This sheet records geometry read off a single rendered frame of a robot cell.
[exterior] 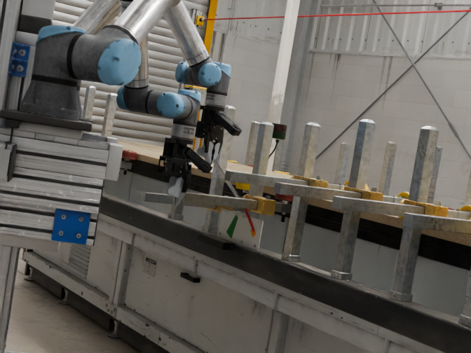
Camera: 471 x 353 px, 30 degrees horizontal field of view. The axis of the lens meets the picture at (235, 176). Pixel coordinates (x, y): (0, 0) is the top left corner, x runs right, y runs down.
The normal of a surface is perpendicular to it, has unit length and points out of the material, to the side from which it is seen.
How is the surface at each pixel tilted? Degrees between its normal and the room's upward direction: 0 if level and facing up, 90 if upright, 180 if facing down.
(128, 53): 95
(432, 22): 90
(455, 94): 90
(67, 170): 90
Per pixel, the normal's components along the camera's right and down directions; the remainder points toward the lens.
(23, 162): 0.16, 0.07
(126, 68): 0.87, 0.25
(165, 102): -0.33, 0.00
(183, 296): -0.83, -0.11
